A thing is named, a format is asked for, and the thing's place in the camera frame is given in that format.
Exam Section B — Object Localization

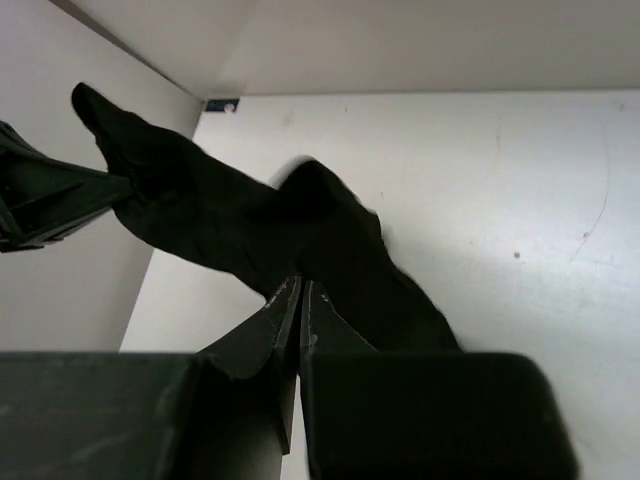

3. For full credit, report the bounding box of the black skirt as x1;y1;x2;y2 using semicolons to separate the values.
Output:
71;83;459;352

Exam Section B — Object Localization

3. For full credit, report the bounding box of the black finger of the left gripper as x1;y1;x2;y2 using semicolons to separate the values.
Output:
1;122;133;253

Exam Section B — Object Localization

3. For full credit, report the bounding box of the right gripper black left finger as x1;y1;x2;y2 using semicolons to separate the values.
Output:
1;278;303;479

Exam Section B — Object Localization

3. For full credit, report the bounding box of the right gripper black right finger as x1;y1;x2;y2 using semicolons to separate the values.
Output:
299;282;580;479

